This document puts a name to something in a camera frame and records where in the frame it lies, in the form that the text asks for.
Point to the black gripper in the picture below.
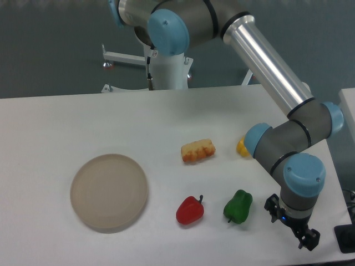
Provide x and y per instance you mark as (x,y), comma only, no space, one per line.
(296,220)

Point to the red toy bell pepper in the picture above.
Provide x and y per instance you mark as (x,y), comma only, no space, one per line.
(190,210)

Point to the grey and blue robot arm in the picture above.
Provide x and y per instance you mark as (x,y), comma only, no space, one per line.
(167,29)

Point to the green toy bell pepper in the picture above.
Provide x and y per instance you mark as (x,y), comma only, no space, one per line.
(237,209)

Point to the yellow toy bell pepper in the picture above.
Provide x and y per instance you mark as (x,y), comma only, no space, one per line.
(241,148)

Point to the black device at table edge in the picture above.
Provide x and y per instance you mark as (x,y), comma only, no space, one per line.
(345,237)

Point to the toy toasted bread piece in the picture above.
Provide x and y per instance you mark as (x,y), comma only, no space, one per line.
(197,150)

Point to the white side table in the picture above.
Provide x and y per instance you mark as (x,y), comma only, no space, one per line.
(347,98)

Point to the beige round plate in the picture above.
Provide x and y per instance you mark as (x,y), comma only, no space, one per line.
(109,192)

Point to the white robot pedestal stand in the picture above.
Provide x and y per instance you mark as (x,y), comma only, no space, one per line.
(211,64)

